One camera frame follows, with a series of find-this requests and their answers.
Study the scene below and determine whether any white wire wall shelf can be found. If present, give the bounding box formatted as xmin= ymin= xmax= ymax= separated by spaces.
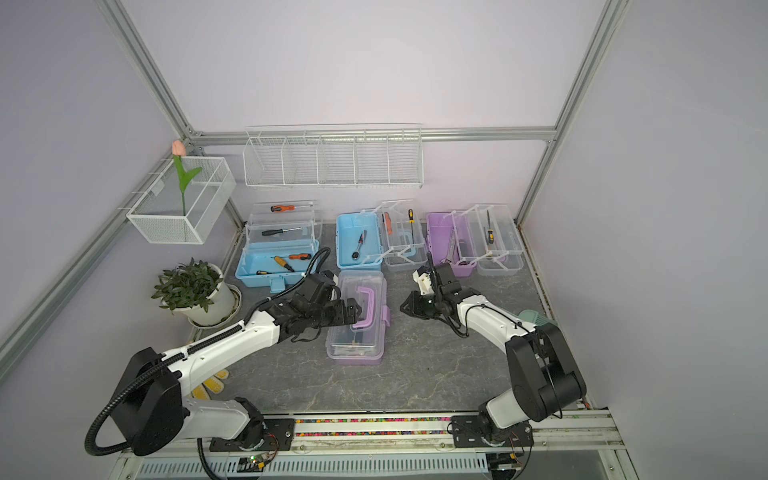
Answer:
xmin=243 ymin=123 xmax=424 ymax=189

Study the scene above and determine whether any green dustpan brush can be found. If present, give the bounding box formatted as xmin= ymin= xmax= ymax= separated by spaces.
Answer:
xmin=518 ymin=309 xmax=557 ymax=326

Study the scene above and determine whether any white mesh wall basket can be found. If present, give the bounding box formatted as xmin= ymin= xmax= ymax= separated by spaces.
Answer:
xmin=126 ymin=156 xmax=236 ymax=245

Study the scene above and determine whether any purple toolbox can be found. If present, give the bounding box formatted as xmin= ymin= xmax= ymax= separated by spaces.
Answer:
xmin=326 ymin=270 xmax=391 ymax=366
xmin=426 ymin=204 xmax=525 ymax=278

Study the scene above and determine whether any yellow rubber glove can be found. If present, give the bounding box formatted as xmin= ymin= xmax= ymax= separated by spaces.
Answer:
xmin=189 ymin=369 xmax=230 ymax=400

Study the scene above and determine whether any pink artificial tulip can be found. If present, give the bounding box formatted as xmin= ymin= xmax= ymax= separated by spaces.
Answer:
xmin=171 ymin=140 xmax=202 ymax=216

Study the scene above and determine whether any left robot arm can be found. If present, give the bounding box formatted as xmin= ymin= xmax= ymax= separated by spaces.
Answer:
xmin=84 ymin=271 xmax=362 ymax=457

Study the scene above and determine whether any orange screwdriver in lid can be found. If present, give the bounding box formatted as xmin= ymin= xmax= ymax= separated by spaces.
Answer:
xmin=270 ymin=203 xmax=314 ymax=213

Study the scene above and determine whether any blue toolbox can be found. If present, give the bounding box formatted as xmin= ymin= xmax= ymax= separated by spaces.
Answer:
xmin=335 ymin=198 xmax=429 ymax=277
xmin=235 ymin=200 xmax=321 ymax=294

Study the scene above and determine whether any potted green plant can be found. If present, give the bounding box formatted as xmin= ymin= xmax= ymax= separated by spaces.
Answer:
xmin=151 ymin=258 xmax=239 ymax=328

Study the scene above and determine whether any black screwdriver in tray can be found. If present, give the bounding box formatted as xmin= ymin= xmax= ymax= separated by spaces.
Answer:
xmin=261 ymin=227 xmax=304 ymax=237

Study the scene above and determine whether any yellow black screwdriver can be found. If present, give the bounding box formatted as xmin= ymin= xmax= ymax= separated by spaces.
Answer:
xmin=407 ymin=208 xmax=416 ymax=241

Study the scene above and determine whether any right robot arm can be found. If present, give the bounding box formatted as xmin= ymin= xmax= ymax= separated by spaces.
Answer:
xmin=400 ymin=263 xmax=587 ymax=446

